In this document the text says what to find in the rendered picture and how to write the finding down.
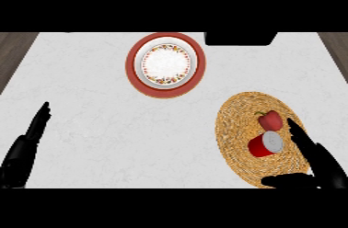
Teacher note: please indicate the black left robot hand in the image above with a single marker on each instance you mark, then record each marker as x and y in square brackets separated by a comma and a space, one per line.
[19, 155]

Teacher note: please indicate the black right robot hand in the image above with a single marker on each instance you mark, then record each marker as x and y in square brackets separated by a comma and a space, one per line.
[323, 164]

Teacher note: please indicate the red can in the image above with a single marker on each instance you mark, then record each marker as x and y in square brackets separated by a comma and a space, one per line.
[265, 144]

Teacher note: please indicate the round woven wicker placemat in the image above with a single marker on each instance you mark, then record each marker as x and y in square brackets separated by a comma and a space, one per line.
[244, 130]

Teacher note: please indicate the round red placemat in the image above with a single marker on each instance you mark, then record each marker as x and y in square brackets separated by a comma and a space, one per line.
[135, 81]

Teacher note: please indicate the white floral-rimmed plate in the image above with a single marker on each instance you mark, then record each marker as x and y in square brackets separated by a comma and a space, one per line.
[164, 64]

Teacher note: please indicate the red bell pepper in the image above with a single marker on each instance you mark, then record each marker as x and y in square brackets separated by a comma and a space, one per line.
[271, 120]

